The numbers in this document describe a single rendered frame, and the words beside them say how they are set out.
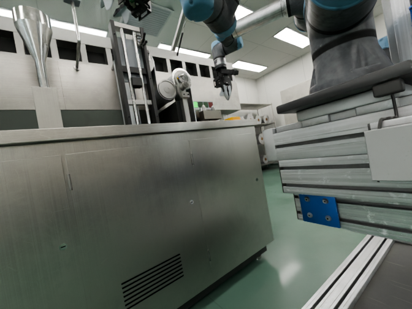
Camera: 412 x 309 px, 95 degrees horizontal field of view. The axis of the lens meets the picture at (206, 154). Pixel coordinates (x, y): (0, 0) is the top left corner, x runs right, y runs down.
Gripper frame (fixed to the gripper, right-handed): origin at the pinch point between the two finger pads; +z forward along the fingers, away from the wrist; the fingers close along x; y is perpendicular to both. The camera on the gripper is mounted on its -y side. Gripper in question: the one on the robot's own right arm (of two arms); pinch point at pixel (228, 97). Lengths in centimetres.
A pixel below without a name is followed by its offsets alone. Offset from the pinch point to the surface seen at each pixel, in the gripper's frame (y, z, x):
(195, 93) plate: 56, -24, -18
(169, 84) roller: 23.7, -15.4, 25.9
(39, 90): 30, -10, 90
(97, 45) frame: 57, -53, 57
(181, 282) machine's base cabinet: -3, 85, 52
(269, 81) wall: 241, -149, -434
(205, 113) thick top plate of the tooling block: 19.5, 4.5, 4.8
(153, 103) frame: 10.2, 1.5, 44.6
